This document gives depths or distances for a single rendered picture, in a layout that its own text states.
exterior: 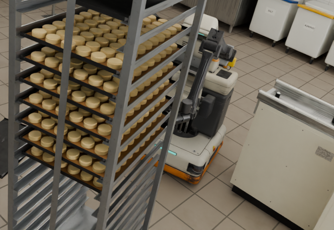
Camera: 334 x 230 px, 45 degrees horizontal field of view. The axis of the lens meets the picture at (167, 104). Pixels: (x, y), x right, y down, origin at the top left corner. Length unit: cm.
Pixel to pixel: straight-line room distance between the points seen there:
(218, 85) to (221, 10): 362
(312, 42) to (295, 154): 358
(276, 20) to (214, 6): 100
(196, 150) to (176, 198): 39
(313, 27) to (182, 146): 363
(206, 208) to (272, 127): 78
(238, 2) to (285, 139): 385
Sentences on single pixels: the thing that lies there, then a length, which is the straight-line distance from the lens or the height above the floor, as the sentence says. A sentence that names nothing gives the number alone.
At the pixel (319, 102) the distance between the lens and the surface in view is 306.
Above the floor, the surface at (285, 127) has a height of 74.
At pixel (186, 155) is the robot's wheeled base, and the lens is 309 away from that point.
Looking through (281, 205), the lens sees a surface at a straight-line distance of 316.
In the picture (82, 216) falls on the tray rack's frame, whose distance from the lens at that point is 266.
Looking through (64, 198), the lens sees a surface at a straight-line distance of 239.
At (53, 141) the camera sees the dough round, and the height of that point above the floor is 106.
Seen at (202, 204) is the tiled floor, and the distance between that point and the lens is 314.
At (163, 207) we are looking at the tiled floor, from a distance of 302.
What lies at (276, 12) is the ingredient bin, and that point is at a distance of 648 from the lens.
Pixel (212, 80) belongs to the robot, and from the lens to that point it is 310.
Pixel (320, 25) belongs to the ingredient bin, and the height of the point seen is 59.
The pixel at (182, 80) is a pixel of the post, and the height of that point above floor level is 125.
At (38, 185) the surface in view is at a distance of 207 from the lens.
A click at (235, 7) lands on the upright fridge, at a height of 44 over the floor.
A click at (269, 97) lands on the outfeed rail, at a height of 89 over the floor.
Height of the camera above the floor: 209
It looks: 30 degrees down
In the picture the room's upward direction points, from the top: 13 degrees clockwise
